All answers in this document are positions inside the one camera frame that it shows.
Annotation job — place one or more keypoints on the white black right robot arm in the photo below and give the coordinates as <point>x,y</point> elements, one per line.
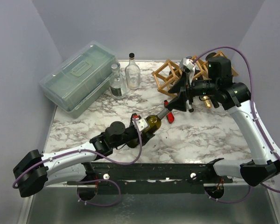
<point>236,99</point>

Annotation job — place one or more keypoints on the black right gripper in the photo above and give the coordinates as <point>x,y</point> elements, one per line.
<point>185,92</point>

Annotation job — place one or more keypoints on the dark red wine bottle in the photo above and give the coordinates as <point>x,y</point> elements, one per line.
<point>205,99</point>

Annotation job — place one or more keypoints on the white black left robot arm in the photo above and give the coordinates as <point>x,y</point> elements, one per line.
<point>99,147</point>

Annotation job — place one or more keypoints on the aluminium rail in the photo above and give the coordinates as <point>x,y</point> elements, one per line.
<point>148,172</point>

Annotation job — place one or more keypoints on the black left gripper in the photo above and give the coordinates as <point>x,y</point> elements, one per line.
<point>146,137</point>

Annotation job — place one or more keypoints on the green bottle front middle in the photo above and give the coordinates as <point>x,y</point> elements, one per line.
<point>189,107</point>

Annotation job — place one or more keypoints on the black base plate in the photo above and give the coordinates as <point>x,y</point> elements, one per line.
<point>109,187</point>

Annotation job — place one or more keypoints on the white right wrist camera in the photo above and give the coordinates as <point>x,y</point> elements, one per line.
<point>186,65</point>

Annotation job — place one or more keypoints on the clear flask bottle black cap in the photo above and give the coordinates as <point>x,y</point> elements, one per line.
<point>132,73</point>

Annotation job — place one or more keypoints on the red black corkscrew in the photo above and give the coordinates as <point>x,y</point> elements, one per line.
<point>169,116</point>

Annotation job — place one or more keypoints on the clear glass bottle blue cap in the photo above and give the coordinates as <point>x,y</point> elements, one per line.
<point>117,83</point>

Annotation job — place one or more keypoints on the green bottle Italia label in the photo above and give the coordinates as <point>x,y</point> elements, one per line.
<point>155,120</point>

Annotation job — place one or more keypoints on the green wine bottle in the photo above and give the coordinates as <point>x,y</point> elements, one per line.
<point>212,57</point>

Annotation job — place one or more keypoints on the green plastic toolbox clear lid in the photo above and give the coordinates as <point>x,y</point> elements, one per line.
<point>76,83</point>

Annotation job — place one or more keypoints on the wooden wine rack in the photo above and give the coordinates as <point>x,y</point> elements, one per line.
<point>169,73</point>

